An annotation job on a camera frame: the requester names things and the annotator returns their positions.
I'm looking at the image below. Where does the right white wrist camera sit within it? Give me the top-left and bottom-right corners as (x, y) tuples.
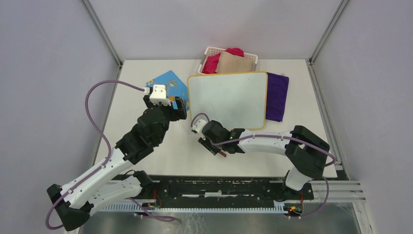
(191, 119), (207, 134)

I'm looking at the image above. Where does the purple cloth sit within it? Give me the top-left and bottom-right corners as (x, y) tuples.
(265, 72), (289, 122)

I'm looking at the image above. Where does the white comb cable duct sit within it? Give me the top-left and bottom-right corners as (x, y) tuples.
(100, 201), (287, 215)

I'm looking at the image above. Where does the yellow framed whiteboard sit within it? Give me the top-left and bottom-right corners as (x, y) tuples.
(187, 71), (268, 130)

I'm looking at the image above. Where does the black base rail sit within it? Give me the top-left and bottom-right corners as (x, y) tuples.
(134, 175), (314, 209)

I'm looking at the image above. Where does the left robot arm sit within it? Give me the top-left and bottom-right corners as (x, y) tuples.
(45, 95), (188, 232)

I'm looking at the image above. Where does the red cloth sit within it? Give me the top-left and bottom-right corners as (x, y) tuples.
(201, 47), (244, 74)

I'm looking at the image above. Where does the beige cloth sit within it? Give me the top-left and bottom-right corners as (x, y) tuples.
(216, 52), (255, 73)

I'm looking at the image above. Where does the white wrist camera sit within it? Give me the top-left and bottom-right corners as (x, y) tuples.
(191, 119), (207, 134)
(150, 84), (171, 106)

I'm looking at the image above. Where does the white plastic basket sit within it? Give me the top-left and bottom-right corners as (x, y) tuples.
(198, 46), (258, 74)

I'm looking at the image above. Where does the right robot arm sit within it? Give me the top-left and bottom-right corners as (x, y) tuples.
(190, 119), (333, 199)

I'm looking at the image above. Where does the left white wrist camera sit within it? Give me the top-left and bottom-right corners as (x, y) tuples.
(150, 84), (171, 106)

